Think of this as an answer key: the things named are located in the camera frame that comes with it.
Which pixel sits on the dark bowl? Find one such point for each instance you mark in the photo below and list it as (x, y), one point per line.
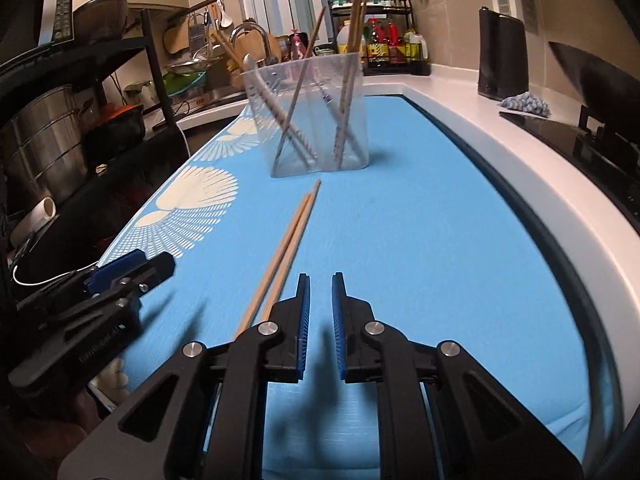
(100, 20)

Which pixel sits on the row of sauce bottles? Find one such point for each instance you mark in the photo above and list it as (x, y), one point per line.
(395, 42)

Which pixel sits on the steel bowl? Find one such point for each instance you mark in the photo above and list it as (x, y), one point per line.
(187, 65)

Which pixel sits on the steel grater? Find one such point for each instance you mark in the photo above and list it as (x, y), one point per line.
(197, 30)

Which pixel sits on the black shelf rack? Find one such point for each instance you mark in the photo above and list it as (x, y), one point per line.
(157, 75)

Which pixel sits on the large steel pot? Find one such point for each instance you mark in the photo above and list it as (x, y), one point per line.
(40, 145)

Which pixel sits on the black spice rack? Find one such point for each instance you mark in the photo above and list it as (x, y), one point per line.
(380, 9)

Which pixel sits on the clear plastic utensil holder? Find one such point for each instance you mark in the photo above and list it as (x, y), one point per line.
(320, 125)

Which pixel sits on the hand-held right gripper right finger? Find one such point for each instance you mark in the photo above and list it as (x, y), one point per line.
(339, 330)

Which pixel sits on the blue patterned tablecloth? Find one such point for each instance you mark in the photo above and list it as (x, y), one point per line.
(425, 235)

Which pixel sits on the blue dish cloth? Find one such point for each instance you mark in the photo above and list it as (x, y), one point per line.
(527, 105)

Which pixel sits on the steel kitchen faucet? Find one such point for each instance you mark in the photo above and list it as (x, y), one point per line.
(250, 27)

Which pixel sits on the dark pot orange rim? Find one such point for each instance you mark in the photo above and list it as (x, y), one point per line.
(115, 130)

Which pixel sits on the white paper roll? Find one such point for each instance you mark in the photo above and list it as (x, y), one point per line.
(32, 222)

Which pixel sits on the black electric kettle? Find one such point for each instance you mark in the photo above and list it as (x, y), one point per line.
(502, 60)

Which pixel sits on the black wok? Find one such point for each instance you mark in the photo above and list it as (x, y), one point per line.
(595, 80)

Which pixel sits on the plastic oil jug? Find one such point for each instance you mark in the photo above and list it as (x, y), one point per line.
(345, 35)

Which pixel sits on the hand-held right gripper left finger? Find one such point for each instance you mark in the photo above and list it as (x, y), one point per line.
(302, 330)

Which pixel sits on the white appliance with buttons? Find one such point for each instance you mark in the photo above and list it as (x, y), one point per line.
(62, 10)

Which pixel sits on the green plastic basin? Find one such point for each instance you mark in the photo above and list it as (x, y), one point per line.
(185, 82)

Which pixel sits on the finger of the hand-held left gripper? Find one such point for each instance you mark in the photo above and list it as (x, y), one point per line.
(155, 270)
(125, 266)

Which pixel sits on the red plastic bottle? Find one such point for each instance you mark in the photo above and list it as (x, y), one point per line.
(298, 47)

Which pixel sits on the black gas stove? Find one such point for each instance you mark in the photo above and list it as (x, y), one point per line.
(565, 145)

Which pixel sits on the wooden cutting board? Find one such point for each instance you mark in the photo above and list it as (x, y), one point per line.
(175, 37)

